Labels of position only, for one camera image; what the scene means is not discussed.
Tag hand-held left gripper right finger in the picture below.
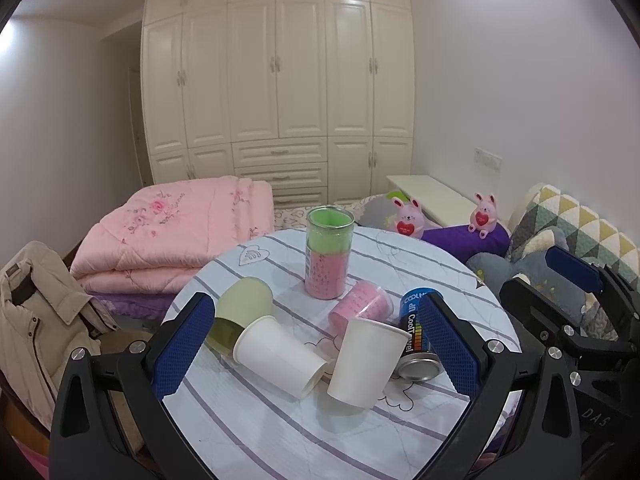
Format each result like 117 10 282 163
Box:
416 291 586 480

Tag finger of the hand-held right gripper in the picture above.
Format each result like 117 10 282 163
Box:
499 277 617 357
544 245 640 322

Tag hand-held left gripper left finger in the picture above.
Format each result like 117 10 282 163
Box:
50 291 217 480

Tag white paper cup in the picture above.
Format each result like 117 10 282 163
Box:
326 316 410 409
232 315 328 401

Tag pale green cup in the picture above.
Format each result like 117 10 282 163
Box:
207 279 274 356

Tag pink plastic cup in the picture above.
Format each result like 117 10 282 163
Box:
327 281 394 335

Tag black and blue can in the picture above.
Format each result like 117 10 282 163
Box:
397 287 444 384

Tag triangle patterned cushion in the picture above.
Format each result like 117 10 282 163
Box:
507 184 640 286

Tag grey plush pillow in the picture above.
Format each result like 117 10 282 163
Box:
466 227 617 342

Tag purple bed sheet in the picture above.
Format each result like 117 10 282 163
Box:
84 289 177 319

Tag purple cushion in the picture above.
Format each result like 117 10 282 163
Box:
420 222 512 264

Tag pink bunny toy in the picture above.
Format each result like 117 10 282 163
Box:
390 196 427 239
467 191 500 240

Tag pink floral quilt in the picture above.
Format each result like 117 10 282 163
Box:
70 176 276 295

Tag striped white tablecloth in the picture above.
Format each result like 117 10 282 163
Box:
162 227 521 480

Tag beige jacket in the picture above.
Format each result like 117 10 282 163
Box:
0 241 122 431

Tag stacked green and pink cups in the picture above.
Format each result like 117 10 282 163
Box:
305 206 356 300

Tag white bedside bench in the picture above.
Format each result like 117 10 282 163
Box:
386 175 511 229

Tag grey and green pillow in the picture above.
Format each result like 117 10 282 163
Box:
357 190 402 229

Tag cream wardrobe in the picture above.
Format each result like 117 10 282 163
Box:
140 0 416 207

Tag white wall outlet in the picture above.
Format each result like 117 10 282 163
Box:
472 147 503 169

